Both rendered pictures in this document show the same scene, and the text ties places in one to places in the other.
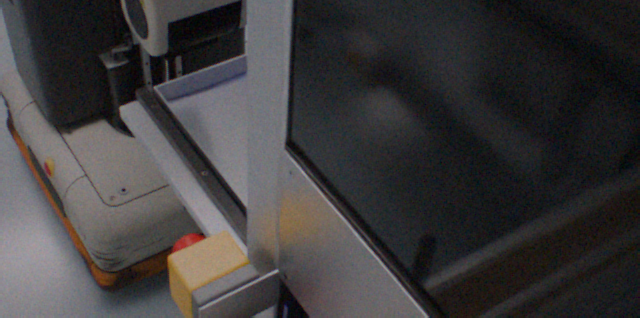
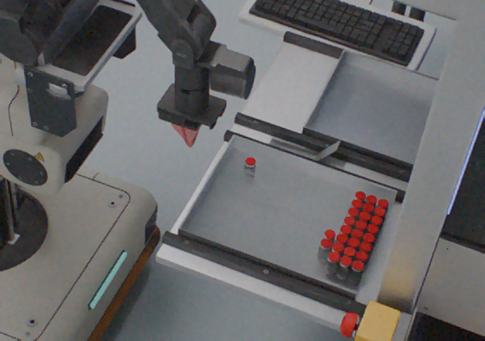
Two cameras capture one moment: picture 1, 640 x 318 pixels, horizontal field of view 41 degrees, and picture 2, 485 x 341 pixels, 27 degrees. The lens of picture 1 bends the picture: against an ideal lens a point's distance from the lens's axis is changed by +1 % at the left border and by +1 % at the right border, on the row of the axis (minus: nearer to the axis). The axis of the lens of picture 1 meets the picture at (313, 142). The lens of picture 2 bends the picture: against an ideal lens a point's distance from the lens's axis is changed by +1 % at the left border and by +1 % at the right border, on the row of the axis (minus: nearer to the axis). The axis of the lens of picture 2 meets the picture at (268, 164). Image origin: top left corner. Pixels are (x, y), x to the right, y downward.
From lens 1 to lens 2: 1.00 m
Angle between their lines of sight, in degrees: 26
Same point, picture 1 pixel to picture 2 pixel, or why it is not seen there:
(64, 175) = not seen: outside the picture
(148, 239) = not seen: outside the picture
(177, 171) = (241, 279)
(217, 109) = (223, 221)
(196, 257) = (372, 325)
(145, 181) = (43, 304)
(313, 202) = (471, 259)
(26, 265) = not seen: outside the picture
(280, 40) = (451, 184)
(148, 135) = (197, 265)
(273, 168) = (425, 251)
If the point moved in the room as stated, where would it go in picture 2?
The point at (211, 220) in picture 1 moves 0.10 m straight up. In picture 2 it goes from (294, 300) to (300, 267)
